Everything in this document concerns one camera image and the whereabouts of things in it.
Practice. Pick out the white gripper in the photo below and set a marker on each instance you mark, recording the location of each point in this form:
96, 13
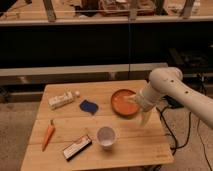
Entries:
147, 99

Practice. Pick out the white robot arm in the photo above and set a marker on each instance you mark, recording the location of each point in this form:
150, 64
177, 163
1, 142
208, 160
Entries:
168, 82

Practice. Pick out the orange ceramic bowl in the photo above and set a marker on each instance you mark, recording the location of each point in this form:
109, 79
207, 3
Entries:
121, 106

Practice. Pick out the white ceramic cup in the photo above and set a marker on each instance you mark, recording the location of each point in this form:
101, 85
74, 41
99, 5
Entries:
106, 137

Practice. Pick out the black power adapter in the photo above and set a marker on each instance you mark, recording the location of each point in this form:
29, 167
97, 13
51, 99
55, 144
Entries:
173, 103

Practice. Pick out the wooden table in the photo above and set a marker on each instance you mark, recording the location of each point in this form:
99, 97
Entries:
135, 145

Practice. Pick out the orange toy carrot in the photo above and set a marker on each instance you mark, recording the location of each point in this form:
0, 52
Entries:
49, 132

